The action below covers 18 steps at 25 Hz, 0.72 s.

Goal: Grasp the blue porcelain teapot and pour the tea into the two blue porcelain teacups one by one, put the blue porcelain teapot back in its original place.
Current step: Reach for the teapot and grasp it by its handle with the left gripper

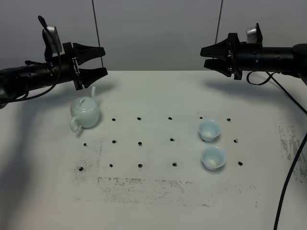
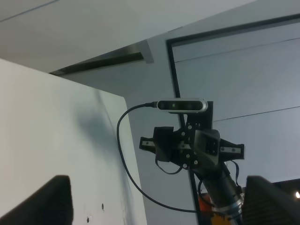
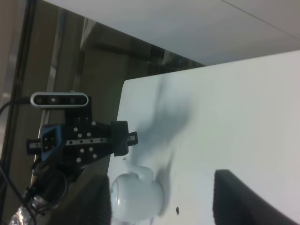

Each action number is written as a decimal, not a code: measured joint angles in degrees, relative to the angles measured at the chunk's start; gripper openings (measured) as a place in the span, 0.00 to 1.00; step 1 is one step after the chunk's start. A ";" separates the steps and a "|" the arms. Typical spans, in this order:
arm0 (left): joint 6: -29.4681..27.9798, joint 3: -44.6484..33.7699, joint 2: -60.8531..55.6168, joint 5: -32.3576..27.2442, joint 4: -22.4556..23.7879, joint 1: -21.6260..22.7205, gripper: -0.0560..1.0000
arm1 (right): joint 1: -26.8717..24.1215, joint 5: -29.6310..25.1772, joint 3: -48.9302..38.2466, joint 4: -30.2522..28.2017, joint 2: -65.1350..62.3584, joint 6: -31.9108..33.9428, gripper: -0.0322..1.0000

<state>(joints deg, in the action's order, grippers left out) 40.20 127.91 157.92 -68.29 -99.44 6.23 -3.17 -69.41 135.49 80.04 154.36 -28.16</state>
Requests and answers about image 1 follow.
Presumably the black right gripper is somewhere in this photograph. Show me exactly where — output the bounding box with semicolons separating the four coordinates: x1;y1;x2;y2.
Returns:
200;33;262;80

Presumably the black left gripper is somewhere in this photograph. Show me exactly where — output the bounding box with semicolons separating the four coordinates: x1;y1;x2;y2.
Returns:
49;43;108;90

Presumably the pale blue porcelain teapot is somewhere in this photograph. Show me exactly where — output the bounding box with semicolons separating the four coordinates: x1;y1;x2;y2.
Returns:
70;87;100;133

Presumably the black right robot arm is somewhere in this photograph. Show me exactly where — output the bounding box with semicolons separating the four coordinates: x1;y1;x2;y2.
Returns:
200;33;307;83

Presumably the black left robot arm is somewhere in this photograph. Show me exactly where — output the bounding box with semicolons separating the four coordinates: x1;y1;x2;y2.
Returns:
0;43;108;108

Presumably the far pale blue teacup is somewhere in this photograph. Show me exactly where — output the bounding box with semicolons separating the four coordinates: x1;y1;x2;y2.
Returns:
199;119;221;142

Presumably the pale blue teacup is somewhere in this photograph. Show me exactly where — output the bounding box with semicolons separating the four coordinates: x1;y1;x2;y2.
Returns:
199;119;221;142
201;147;226;171

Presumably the near pale blue teacup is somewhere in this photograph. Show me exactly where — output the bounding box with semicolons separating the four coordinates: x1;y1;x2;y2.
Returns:
201;147;226;171

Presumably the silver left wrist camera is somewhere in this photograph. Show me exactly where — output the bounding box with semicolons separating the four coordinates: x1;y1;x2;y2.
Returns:
42;25;62;60

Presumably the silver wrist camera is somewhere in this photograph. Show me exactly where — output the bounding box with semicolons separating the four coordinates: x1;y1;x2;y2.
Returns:
42;25;62;60
246;23;263;45

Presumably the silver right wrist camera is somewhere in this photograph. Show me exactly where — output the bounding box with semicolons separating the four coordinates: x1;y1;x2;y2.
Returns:
246;23;263;45

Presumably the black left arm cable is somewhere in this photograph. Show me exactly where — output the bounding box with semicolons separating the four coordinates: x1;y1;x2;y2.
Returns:
14;15;62;101

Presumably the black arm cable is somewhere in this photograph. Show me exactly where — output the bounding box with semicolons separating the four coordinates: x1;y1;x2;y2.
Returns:
14;15;62;101
247;70;307;230

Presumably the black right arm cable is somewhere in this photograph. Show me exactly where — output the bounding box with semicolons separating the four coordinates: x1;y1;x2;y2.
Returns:
247;70;307;230

